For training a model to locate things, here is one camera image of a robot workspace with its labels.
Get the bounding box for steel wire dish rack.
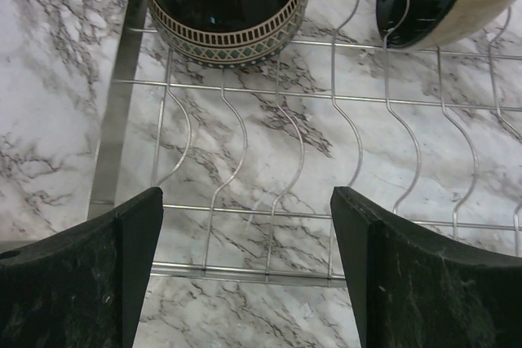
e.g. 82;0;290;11
88;0;521;286

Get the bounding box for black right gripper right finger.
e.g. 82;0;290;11
330;187;521;347

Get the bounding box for dark patterned cream-inside bowl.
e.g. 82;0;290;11
148;0;308;69

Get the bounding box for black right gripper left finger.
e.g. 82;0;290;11
1;187;164;347

